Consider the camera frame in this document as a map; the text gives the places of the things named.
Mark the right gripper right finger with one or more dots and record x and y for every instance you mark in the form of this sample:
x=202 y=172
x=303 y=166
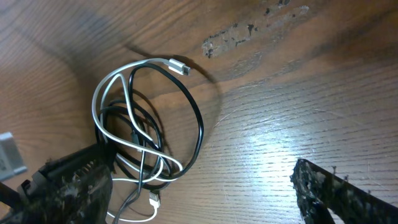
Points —
x=320 y=192

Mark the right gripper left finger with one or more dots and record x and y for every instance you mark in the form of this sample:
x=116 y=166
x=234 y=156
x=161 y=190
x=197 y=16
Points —
x=74 y=189

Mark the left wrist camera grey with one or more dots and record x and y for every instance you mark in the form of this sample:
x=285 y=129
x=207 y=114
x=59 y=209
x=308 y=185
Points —
x=12 y=163

